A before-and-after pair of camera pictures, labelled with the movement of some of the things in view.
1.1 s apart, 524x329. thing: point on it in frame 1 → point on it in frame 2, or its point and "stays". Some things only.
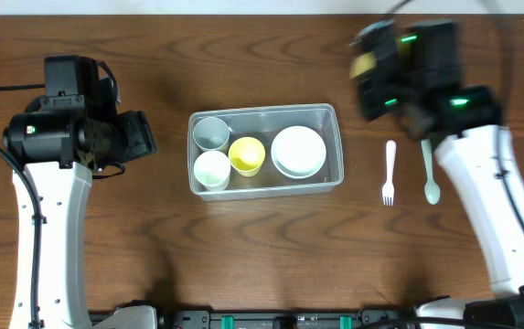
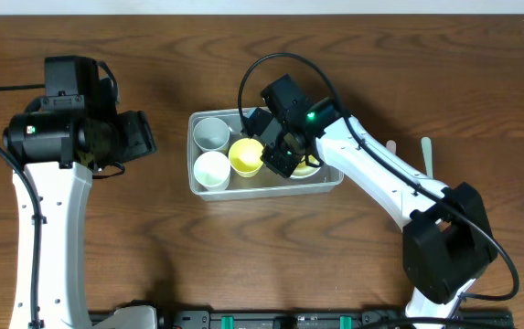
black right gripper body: [370, 74] → [278, 160]
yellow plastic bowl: [363, 67] → [303, 170]
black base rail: [271, 318] stays
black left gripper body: [140, 132] stays
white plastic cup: [212, 170] stays
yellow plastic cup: [246, 155] stays
